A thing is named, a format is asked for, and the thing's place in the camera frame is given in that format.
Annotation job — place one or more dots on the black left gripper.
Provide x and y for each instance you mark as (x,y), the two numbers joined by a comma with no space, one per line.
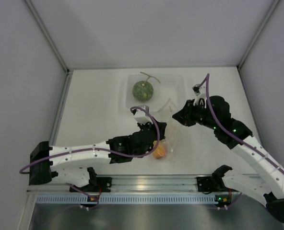
(161,127)

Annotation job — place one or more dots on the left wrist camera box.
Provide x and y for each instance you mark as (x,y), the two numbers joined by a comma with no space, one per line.
(140,114)

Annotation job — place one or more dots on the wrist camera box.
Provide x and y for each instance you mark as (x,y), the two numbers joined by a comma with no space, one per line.
(140,114)
(198,93)

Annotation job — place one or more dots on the clear zip top bag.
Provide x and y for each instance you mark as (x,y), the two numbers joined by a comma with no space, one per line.
(173,127)

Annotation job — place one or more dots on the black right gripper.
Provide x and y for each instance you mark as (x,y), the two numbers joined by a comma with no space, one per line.
(184,115)

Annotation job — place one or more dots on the white perforated plastic basket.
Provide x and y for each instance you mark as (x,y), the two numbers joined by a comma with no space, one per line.
(166,87)

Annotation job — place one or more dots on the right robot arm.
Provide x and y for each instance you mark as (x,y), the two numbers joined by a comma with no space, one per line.
(214,113)

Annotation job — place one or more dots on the green netted fake melon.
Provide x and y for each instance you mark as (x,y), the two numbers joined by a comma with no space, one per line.
(143,90)

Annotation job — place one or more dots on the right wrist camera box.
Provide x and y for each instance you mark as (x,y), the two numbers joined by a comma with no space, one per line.
(198,93)

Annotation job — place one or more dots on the pink fake food piece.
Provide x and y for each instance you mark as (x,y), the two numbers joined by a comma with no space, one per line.
(160,151)

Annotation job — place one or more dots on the aluminium mounting rail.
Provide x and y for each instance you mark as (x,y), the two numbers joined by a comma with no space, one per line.
(150,183)

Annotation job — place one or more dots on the slotted grey cable duct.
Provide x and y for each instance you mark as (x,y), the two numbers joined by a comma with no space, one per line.
(131,199)

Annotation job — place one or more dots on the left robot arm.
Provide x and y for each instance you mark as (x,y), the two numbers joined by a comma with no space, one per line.
(75,165)

